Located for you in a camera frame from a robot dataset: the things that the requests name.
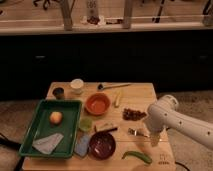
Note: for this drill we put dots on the yellow orange fruit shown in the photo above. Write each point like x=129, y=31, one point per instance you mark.
x=56, y=117

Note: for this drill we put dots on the grey folded cloth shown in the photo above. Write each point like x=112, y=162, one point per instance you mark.
x=48, y=144

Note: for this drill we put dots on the dark grape bunch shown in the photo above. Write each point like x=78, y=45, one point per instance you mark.
x=133, y=115

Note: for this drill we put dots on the dark maroon bowl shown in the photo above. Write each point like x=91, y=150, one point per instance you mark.
x=102, y=145

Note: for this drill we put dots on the green plastic tray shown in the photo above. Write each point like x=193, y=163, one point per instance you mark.
x=41, y=127

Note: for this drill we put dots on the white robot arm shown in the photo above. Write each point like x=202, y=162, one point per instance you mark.
x=163, y=112

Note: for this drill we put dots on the blue sponge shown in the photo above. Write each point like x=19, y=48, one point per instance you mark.
x=81, y=147

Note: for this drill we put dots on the silver metal fork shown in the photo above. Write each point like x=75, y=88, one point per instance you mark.
x=137, y=133

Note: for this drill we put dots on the small dark cup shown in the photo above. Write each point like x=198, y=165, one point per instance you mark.
x=58, y=93

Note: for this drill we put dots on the green chili pepper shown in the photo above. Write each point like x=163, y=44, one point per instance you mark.
x=145, y=158

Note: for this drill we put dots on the yellow banana piece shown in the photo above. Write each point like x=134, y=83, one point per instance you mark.
x=117, y=99

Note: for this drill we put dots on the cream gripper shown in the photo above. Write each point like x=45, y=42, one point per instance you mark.
x=155, y=138

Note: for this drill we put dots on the orange red bowl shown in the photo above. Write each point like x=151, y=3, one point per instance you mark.
x=97, y=104

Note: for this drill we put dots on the white cup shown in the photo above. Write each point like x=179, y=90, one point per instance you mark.
x=77, y=86

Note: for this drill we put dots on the small green cup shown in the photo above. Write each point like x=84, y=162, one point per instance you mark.
x=85, y=124

